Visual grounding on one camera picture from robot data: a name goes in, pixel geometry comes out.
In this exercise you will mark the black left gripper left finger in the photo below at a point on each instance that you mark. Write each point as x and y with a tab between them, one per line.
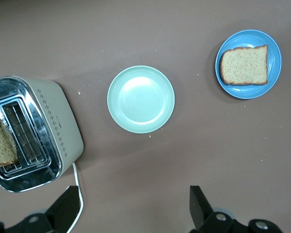
63	208

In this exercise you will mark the beige and chrome toaster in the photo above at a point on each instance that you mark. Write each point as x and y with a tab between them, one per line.
63	121

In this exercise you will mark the blue plate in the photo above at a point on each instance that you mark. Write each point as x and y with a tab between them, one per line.
274	63

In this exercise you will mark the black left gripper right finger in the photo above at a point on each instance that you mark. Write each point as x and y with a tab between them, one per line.
201	213

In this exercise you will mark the light green plate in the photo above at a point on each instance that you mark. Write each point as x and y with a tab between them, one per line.
140	99

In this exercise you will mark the brown toasted bread slice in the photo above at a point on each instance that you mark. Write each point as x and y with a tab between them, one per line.
245	65
1	143

